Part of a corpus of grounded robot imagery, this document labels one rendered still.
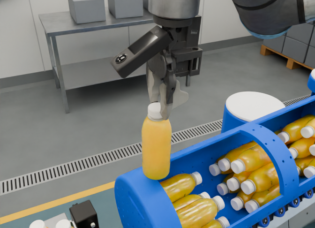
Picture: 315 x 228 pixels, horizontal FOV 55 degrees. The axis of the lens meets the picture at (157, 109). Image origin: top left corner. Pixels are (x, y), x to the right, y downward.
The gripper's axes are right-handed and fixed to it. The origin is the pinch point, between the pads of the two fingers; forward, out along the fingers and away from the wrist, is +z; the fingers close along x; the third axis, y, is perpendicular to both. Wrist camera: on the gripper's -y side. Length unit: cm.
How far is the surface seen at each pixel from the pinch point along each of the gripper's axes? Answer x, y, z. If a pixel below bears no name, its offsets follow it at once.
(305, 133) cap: 2, 62, 27
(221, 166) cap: 5.8, 28.4, 33.0
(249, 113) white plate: 32, 66, 39
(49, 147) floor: 185, -8, 151
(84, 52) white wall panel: 321, 68, 123
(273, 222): -10, 41, 49
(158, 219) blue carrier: -9.7, -3.7, 23.0
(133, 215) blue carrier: -0.6, -5.8, 31.1
